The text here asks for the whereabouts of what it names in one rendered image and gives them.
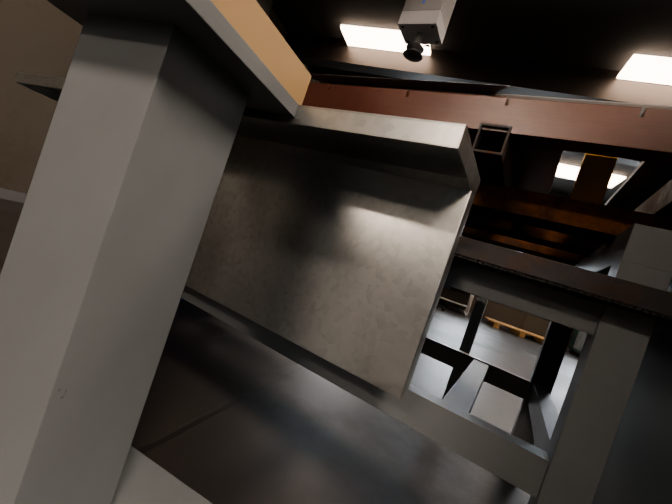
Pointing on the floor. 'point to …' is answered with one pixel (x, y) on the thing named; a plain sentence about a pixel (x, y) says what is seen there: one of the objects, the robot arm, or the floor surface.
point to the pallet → (514, 329)
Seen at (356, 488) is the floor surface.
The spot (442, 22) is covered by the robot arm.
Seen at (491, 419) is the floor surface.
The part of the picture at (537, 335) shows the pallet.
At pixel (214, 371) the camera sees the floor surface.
